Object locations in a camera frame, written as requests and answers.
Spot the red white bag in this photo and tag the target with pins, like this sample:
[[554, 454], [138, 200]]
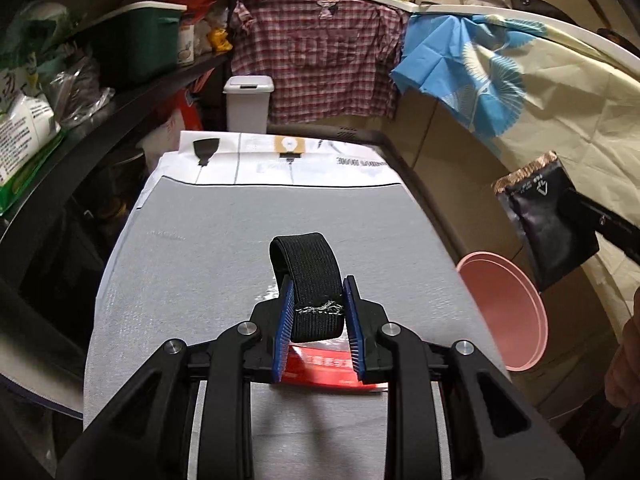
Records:
[[175, 120]]

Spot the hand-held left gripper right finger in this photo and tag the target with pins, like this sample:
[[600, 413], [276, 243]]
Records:
[[356, 332]]

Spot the white lidded bin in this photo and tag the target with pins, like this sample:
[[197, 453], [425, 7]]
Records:
[[247, 105]]

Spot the white labelled jar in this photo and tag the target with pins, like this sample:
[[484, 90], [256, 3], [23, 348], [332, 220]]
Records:
[[186, 45]]

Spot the red packet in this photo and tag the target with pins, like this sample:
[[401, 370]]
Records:
[[320, 370]]

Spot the green white package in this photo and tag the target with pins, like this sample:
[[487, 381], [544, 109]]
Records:
[[25, 145]]

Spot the red plaid shirt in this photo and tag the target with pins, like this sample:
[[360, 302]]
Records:
[[320, 60]]

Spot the black foil packet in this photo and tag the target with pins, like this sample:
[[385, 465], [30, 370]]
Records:
[[545, 230]]

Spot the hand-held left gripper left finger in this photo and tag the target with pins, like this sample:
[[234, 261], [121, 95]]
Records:
[[284, 330]]

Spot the clear plastic bag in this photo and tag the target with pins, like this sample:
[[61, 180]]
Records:
[[80, 95]]

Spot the white printed board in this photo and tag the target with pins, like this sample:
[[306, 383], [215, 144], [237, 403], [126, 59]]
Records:
[[350, 170]]

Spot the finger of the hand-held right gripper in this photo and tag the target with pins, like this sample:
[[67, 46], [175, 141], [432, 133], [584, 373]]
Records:
[[607, 222]]

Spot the person's right hand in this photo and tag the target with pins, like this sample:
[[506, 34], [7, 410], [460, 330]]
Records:
[[624, 365]]

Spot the blue fan patterned cloth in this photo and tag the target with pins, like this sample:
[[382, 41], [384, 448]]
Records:
[[480, 75]]

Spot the pink plastic basin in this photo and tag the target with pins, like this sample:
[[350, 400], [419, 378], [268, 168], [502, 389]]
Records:
[[500, 310]]

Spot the green storage box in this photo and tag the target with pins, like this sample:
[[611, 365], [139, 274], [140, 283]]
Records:
[[140, 45]]

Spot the black shelf rack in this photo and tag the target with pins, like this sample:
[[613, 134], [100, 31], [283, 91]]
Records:
[[125, 110]]

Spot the black elastic band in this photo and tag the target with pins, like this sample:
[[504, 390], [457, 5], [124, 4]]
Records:
[[305, 270]]

